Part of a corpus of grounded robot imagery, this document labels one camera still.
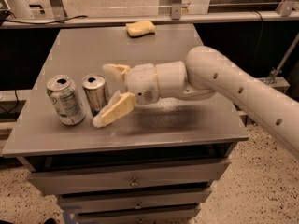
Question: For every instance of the grey drawer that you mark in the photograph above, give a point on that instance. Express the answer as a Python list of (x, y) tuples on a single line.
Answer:
[(135, 200), (139, 216), (129, 176)]

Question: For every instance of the top grey drawer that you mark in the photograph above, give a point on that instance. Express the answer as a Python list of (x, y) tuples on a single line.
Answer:
[(129, 176)]

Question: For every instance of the bottom grey drawer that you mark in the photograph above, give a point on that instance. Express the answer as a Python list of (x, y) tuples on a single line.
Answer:
[(139, 216)]

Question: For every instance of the white green 7up can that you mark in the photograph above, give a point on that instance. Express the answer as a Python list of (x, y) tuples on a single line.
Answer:
[(65, 99)]

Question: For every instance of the silver redbull can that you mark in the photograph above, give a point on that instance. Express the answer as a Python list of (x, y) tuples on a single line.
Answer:
[(95, 88)]

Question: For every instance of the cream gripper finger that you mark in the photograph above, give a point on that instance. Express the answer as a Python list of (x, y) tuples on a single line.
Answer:
[(119, 105), (116, 71)]

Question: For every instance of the middle grey drawer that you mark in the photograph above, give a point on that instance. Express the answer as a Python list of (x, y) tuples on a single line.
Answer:
[(135, 200)]

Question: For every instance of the yellow sponge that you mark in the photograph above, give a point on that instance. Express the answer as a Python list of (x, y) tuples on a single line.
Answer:
[(140, 28)]

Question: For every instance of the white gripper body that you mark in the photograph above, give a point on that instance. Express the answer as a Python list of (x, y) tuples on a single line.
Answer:
[(141, 80)]

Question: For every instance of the grey metal rail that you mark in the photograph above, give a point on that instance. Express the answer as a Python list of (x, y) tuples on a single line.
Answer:
[(82, 21)]

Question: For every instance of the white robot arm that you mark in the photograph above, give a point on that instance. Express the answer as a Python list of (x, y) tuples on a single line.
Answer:
[(205, 72)]

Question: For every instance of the white pipe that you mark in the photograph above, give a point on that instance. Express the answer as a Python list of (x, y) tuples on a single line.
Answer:
[(21, 9)]

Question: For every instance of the grey drawer cabinet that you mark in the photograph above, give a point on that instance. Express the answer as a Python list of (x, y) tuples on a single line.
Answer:
[(168, 130)]

